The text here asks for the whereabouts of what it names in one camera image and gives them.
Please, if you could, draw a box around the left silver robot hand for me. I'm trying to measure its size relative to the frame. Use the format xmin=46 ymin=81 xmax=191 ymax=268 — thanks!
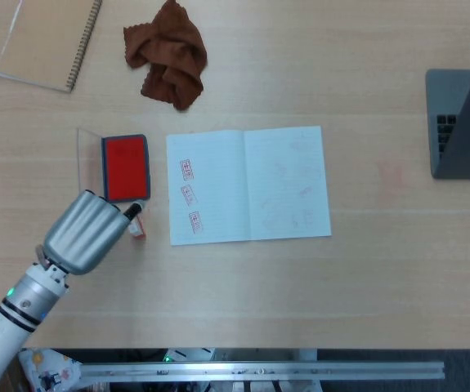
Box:
xmin=41 ymin=189 xmax=144 ymax=275

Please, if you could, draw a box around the small red white stamp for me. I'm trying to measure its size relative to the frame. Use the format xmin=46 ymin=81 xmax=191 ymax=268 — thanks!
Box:
xmin=128 ymin=212 xmax=148 ymax=240

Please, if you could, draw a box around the open lined notebook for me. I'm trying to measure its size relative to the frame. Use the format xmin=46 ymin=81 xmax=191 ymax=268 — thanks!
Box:
xmin=165 ymin=125 xmax=333 ymax=247

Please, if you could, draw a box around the kraft spiral notebook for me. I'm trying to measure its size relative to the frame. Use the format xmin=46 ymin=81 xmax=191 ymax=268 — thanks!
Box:
xmin=0 ymin=0 xmax=104 ymax=94

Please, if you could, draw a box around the red ink pad clear lid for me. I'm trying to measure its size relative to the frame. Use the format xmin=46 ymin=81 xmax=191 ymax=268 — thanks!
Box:
xmin=76 ymin=127 xmax=153 ymax=204

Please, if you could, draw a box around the white printed sheet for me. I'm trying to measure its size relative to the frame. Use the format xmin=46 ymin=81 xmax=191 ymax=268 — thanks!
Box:
xmin=17 ymin=348 xmax=83 ymax=392

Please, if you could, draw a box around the brown crumpled cloth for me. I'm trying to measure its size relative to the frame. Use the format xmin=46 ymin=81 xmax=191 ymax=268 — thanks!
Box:
xmin=122 ymin=0 xmax=208 ymax=113

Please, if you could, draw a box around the aluminium rail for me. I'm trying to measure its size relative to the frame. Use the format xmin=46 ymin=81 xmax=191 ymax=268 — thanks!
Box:
xmin=77 ymin=359 xmax=446 ymax=383

